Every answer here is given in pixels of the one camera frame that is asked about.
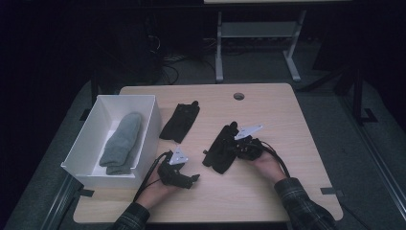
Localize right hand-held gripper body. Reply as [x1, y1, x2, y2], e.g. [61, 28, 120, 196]
[234, 124, 265, 162]

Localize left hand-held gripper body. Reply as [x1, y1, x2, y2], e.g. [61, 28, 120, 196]
[157, 146, 192, 187]

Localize black sock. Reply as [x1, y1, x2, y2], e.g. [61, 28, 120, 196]
[201, 121, 240, 175]
[158, 100, 201, 145]

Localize grey sock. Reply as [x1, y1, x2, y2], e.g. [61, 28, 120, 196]
[99, 111, 143, 176]

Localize white box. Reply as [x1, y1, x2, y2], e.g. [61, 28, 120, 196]
[60, 94, 162, 190]

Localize person's right hand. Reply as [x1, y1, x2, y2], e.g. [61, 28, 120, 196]
[247, 149, 288, 185]

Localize person's left hand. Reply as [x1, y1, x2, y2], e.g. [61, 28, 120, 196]
[135, 166, 180, 211]

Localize black sock on table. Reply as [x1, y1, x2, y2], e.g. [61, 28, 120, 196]
[158, 100, 201, 145]

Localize grey metal stand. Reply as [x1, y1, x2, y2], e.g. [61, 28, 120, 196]
[214, 9, 307, 84]

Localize left hand-held gripper cable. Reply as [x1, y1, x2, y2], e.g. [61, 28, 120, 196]
[132, 150, 172, 203]

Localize hand-held gripper cable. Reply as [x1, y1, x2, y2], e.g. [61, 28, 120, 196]
[132, 150, 172, 203]
[259, 140, 292, 178]

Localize right hand-held gripper cable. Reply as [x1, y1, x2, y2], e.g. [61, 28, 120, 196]
[259, 140, 292, 178]

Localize black floor cables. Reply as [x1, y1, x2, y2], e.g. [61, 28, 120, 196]
[158, 54, 192, 86]

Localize aluminium rail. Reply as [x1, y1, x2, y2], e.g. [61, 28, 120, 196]
[338, 95, 406, 212]
[39, 174, 82, 230]

